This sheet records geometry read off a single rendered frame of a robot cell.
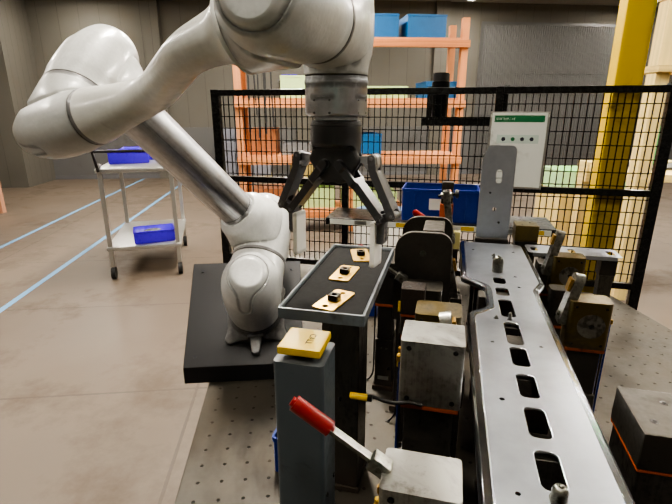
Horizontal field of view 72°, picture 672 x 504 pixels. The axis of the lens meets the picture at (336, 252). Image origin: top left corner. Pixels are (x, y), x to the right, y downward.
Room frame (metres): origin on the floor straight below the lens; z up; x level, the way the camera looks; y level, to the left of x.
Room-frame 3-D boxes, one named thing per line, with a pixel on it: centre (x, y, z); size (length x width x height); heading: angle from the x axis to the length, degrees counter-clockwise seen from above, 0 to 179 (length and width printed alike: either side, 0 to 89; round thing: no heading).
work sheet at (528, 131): (1.93, -0.74, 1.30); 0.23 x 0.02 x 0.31; 76
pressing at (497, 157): (1.67, -0.58, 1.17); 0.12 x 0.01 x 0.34; 76
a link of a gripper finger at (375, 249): (0.67, -0.06, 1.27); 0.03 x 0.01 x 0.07; 152
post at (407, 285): (0.92, -0.17, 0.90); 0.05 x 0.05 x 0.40; 76
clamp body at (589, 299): (0.98, -0.60, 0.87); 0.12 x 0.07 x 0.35; 76
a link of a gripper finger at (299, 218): (0.73, 0.06, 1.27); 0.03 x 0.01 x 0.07; 152
